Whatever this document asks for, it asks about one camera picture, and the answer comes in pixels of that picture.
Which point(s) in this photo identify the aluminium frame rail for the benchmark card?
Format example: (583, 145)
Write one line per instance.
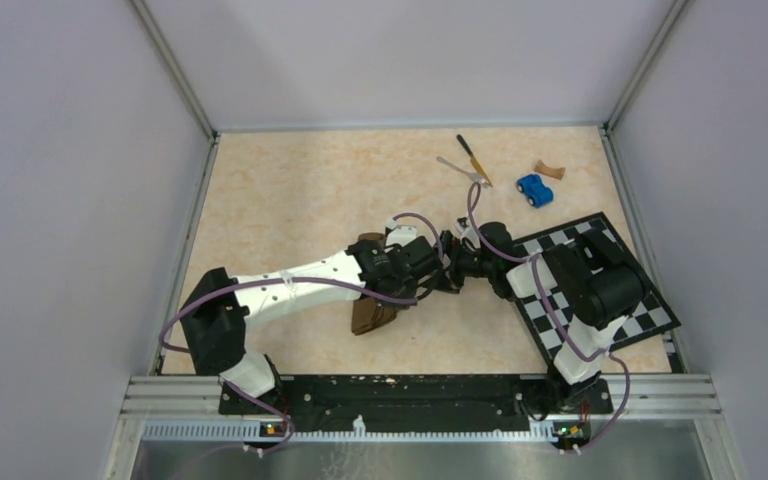
(671, 397)

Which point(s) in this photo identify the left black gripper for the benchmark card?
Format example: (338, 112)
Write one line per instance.
(396, 305)

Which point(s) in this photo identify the black white checkerboard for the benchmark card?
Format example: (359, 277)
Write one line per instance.
(645, 335)

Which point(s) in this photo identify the brown cloth napkin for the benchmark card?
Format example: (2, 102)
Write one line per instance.
(378, 273)

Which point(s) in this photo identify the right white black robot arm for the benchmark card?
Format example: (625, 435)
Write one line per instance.
(587, 287)

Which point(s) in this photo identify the blue toy car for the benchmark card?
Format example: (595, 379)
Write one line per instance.
(534, 190)

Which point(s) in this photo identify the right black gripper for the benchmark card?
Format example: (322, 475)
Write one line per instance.
(452, 281)

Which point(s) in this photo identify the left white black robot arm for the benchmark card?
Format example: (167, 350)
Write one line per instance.
(223, 308)

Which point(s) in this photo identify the black-handled knife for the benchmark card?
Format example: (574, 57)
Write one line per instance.
(479, 170)

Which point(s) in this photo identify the small brown wooden piece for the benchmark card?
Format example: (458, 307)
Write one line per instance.
(556, 173)

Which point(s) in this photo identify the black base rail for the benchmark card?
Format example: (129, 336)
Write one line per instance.
(419, 403)

